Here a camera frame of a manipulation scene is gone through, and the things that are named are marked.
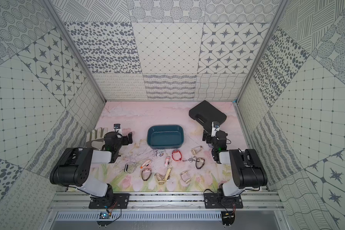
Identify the orange white watch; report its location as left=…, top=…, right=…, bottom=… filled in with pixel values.
left=140, top=160, right=152, bottom=169

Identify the red transparent watch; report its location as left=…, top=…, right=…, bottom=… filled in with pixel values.
left=172, top=149, right=183, bottom=162

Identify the brown strap watch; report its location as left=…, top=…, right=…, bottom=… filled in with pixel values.
left=141, top=168, right=152, bottom=181

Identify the pink white watch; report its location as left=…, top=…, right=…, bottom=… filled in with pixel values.
left=164, top=156, right=171, bottom=168

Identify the cream watch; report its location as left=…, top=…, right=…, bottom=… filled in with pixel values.
left=180, top=170, right=191, bottom=184

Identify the beige watch pair front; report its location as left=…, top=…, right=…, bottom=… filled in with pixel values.
left=154, top=168, right=172, bottom=186

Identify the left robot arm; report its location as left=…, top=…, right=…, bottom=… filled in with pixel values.
left=49, top=131, right=133, bottom=200

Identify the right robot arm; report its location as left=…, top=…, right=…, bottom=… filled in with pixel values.
left=202, top=130, right=268, bottom=197

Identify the beige square face watch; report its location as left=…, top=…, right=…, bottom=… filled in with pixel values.
left=191, top=146, right=203, bottom=156

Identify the dark brown gold watch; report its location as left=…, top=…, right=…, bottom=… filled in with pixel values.
left=195, top=157, right=205, bottom=170

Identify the patterned white black watch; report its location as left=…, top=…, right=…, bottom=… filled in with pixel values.
left=124, top=163, right=137, bottom=173

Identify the teal storage box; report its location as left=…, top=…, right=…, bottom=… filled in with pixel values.
left=147, top=125, right=185, bottom=149

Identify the purple white watch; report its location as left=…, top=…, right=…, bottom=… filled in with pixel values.
left=154, top=149, right=165, bottom=157

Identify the grey work glove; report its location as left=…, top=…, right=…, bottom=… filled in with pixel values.
left=85, top=127, right=108, bottom=150

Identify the black plastic case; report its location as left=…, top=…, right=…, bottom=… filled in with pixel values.
left=188, top=101, right=227, bottom=133

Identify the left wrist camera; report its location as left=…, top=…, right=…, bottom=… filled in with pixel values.
left=114, top=123, right=122, bottom=134

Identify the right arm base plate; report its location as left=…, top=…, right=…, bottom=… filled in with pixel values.
left=203, top=193, right=243, bottom=209

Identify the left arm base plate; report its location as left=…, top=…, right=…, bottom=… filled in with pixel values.
left=89, top=193, right=130, bottom=209

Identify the aluminium mounting rail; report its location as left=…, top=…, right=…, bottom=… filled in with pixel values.
left=48, top=192, right=285, bottom=211

